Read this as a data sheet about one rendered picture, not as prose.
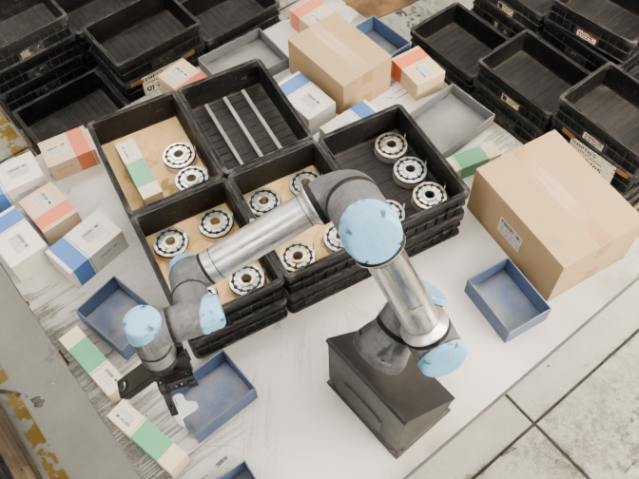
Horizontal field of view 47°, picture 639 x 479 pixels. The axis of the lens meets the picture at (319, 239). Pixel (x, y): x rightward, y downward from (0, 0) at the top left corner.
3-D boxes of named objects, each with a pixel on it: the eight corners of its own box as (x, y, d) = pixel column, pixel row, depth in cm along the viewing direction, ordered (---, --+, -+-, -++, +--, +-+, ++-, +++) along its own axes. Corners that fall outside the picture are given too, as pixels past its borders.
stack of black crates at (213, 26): (249, 27, 364) (242, -31, 335) (286, 60, 351) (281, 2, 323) (182, 64, 351) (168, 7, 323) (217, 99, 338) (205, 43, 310)
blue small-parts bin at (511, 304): (546, 319, 213) (551, 308, 207) (505, 343, 209) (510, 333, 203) (503, 268, 223) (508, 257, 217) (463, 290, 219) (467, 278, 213)
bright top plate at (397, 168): (433, 176, 223) (433, 175, 222) (403, 187, 220) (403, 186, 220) (416, 153, 228) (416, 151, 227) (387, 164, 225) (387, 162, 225)
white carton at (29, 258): (-10, 241, 232) (-21, 226, 224) (24, 220, 236) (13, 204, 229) (22, 282, 224) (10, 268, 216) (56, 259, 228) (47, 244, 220)
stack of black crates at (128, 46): (182, 64, 351) (163, -14, 314) (217, 99, 338) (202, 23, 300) (108, 103, 339) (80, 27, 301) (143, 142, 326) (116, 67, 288)
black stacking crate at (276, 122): (316, 162, 232) (314, 139, 223) (230, 199, 225) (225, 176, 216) (261, 83, 252) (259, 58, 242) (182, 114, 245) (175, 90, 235)
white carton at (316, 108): (273, 105, 261) (271, 86, 253) (300, 88, 265) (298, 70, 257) (309, 137, 252) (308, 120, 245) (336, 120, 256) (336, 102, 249)
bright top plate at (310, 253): (322, 260, 207) (322, 259, 207) (293, 278, 204) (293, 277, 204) (301, 236, 212) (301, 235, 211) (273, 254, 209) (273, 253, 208)
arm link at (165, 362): (140, 368, 148) (132, 335, 153) (146, 378, 151) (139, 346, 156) (176, 354, 149) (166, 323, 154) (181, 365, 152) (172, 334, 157)
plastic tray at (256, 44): (260, 37, 280) (259, 27, 275) (289, 67, 271) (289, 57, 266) (199, 67, 272) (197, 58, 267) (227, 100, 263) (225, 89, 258)
